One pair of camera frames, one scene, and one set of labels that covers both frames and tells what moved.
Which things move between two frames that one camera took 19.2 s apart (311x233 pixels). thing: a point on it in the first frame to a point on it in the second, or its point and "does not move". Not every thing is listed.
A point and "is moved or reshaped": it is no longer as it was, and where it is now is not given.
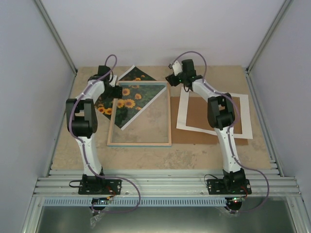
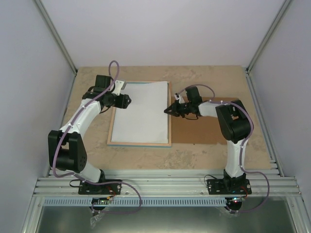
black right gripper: x=172 y=80 to x=176 y=112
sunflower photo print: x=134 y=97 is moved or reshaped
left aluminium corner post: x=56 y=34 does not move
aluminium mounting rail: x=164 y=183 does not move
